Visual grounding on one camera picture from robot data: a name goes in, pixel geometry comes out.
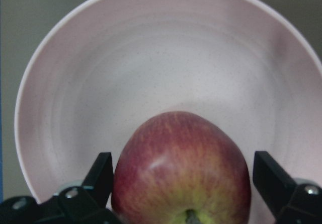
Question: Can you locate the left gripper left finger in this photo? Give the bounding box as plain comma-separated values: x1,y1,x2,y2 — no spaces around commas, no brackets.
1,153,121,223

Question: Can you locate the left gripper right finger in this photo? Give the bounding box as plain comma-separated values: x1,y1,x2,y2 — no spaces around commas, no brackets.
253,151,321,223

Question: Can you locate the red apple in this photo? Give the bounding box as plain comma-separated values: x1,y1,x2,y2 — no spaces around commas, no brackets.
111,112,251,223

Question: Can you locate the pink plate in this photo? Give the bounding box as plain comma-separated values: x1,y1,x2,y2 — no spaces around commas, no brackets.
14,0,322,224

